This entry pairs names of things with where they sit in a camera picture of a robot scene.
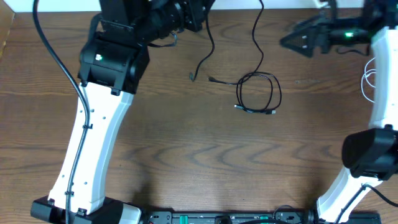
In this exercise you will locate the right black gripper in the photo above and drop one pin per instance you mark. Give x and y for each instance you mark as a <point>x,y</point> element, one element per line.
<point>310,33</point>

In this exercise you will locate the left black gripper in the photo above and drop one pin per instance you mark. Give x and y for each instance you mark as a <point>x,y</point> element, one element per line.
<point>193,20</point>

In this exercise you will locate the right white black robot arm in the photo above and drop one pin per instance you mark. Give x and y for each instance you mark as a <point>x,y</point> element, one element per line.
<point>369,157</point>

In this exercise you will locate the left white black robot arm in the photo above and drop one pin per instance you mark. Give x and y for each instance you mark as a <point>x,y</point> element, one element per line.
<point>112,62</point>

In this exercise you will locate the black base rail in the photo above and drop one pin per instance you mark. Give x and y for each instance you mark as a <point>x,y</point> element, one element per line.
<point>283,214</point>

